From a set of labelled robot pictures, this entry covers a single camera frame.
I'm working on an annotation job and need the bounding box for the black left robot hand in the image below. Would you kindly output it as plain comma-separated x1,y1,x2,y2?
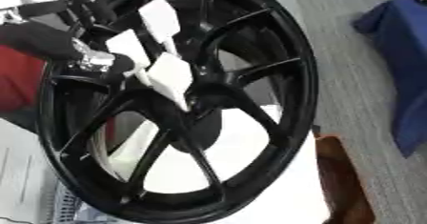
0,0,137,85

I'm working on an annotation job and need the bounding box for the white pin with flat head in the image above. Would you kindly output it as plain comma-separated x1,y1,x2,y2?
145,51,195,112
136,0,184,56
103,29,155,87

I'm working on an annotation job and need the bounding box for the black spoked wheel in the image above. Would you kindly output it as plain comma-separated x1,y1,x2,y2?
34,0,322,224

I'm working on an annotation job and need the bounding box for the red fabric item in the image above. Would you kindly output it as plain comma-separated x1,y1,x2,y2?
0,44,51,113

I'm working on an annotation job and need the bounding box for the pale mesh basket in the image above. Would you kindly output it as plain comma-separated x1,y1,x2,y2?
51,179,133,224

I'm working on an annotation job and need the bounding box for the brown wooden board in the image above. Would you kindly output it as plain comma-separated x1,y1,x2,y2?
312,125,379,224

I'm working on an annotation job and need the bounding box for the blue cloth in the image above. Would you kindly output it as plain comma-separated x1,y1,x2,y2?
352,0,427,159

